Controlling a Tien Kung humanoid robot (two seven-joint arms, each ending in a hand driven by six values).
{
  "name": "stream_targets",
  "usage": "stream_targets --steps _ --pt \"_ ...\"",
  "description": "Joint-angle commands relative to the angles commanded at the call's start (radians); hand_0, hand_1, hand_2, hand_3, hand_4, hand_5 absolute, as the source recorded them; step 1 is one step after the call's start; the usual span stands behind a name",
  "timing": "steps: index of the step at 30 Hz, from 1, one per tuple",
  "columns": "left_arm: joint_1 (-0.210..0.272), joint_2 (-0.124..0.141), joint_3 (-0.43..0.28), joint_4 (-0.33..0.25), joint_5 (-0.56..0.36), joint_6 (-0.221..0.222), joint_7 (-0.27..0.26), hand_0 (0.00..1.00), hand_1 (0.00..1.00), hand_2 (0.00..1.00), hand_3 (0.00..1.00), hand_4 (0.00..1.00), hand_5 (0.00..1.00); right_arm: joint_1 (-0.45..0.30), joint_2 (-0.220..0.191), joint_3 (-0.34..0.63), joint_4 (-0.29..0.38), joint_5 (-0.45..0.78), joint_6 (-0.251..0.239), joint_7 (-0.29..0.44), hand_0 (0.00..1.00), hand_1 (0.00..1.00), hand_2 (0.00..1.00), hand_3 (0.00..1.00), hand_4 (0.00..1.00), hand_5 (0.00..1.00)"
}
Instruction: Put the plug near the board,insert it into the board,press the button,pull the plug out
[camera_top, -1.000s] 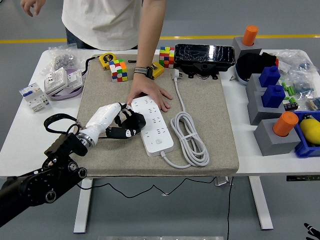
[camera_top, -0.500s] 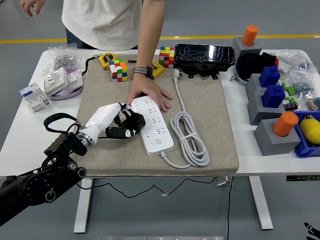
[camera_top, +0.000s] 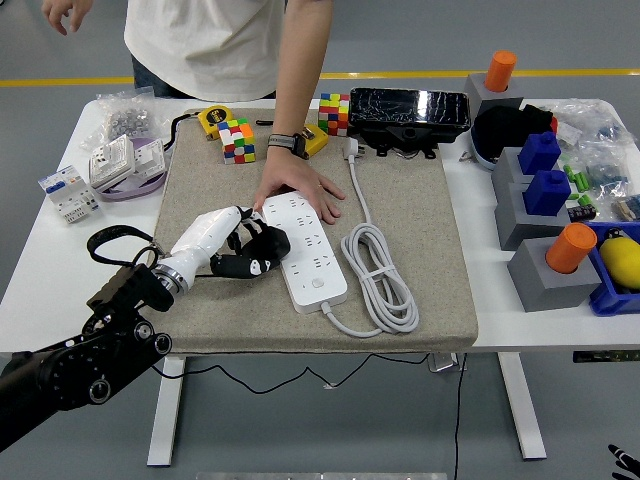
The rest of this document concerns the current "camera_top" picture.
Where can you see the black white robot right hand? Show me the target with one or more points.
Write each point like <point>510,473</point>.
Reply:
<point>629,467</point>

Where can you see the person's right hand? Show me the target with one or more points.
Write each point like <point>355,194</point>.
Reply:
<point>70,10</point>

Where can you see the person's left hand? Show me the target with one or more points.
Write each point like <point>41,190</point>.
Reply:
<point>290,175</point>

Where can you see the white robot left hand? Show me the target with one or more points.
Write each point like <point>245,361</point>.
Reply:
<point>205,235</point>

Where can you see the black power adapter plug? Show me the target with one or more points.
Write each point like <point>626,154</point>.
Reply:
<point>275,242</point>

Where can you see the white power strip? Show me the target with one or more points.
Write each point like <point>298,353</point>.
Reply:
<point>310,297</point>

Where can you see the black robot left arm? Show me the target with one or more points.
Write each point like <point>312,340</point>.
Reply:
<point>65,370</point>

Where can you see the person's left forearm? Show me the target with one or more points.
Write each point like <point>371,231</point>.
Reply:
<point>300,75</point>

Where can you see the grey black wristwatch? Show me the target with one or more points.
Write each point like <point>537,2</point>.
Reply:
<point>285,142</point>

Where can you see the yellow tape measure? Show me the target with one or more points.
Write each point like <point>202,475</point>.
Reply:
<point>215,120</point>
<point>318,142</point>

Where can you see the colourful puzzle cube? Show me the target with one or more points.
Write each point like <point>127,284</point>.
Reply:
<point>237,142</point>
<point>335,115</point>

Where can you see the black desk control panel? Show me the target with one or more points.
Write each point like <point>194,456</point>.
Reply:
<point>605,356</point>

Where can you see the clear bag of nuts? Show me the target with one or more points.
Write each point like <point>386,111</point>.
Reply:
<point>127,122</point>

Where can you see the black glossy plastic case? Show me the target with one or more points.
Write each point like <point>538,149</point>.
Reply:
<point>400,107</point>

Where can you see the person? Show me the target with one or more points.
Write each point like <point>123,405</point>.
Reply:
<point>200,45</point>

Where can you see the grey-brown mat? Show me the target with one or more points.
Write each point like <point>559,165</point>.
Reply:
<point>425,200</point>

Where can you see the white circuit breaker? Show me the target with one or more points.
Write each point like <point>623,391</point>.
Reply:
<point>70,195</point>

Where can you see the blue plastic bin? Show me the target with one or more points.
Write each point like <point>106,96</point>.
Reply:
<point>607,300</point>

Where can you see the small metal clip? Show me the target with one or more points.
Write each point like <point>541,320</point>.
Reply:
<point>466,156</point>

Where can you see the white table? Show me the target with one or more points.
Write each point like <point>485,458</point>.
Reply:
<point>500,330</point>

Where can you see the grey block holder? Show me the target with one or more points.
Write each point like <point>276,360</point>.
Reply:
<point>545,295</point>
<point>515,225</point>
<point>505,170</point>
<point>477,92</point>

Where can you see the white round bowl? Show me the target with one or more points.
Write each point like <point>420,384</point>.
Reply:
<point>482,157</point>

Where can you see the yellow lemon toy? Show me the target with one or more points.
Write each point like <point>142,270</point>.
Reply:
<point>622,260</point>

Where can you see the grey box under table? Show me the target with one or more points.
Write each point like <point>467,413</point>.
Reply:
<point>445,362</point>

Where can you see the black cloth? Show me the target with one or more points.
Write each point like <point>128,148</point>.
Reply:
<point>500,130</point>

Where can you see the orange cylinder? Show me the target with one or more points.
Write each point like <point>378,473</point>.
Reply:
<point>500,72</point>
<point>570,247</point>

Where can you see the blue block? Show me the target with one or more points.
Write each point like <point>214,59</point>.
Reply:
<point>547,195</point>
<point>539,155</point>

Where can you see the small dark component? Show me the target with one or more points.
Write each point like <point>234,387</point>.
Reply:
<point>581,212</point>

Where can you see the clear bag of parts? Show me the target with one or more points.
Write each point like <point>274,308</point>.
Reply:
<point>629,207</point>
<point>595,122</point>
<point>607,172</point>

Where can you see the small green cylinder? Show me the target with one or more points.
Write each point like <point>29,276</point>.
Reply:
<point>570,173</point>
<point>581,181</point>

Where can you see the white wall socket panel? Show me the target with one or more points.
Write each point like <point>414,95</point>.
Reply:
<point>112,162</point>
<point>150,157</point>

